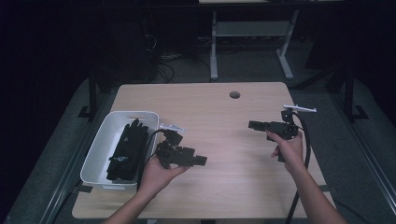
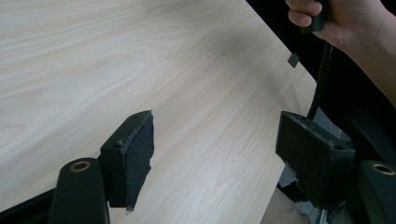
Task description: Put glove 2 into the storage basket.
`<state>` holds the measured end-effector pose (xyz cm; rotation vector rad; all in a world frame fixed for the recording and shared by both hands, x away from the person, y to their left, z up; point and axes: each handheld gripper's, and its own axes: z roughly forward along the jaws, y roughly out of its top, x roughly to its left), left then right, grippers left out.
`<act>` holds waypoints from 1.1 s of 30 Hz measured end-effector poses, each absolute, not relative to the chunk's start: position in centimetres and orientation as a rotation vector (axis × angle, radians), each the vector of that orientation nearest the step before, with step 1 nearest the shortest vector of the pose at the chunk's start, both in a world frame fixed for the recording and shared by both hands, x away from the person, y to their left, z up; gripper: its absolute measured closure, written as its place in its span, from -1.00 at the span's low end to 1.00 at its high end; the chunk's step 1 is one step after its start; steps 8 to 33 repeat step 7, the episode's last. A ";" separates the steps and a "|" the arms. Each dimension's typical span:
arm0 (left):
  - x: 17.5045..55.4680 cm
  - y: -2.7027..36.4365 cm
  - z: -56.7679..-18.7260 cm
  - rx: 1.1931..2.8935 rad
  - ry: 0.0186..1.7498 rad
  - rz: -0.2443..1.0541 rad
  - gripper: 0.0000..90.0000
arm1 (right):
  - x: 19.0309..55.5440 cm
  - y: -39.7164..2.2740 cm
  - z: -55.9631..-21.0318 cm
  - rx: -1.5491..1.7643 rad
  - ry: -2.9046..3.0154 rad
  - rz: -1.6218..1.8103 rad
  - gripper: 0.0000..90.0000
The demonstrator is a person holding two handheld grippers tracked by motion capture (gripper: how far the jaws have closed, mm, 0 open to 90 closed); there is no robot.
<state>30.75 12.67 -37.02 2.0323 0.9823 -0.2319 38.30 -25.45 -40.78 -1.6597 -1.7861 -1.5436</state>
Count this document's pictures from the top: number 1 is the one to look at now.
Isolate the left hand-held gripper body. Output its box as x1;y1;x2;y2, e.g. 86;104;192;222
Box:
154;123;197;171

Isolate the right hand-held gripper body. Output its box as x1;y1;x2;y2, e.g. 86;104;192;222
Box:
266;105;318;141

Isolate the black glove with triangle logo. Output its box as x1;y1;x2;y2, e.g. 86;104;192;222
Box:
110;119;149;175

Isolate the black glove with outlined patch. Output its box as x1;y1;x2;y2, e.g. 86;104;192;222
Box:
106;133;148;182

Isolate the white plastic bin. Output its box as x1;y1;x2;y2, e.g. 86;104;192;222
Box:
79;110;161;191

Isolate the person's right hand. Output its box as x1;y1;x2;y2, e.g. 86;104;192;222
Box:
265;130;308;175

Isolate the person's left hand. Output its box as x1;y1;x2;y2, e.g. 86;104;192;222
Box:
138;155;191;200

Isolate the left hand-held gripper black cable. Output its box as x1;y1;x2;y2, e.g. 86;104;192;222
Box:
136;129;166;189

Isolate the black metal post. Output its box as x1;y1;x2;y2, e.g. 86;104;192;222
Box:
343;66;369;121
78;66;98;119

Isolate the aluminium floor rail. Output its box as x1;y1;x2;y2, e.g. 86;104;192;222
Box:
330;92;396;216
38;92;108;224

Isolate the bundle of floor cables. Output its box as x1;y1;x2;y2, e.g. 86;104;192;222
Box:
148;34;213;84

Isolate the grey metal desk frame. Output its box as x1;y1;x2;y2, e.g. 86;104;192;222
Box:
209;8;300;81

